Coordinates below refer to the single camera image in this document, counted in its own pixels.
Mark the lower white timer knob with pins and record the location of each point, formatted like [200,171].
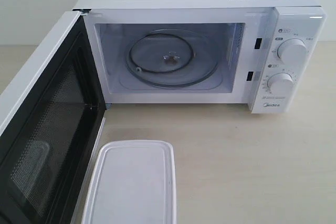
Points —
[280,84]

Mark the white plastic lidded container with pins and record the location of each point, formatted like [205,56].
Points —
[132,181]

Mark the white microwave door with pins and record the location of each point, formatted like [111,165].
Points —
[51,114]

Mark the white Midea microwave oven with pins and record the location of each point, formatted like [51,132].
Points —
[247,33]

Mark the glass turntable plate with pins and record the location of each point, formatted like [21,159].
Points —
[172,58]

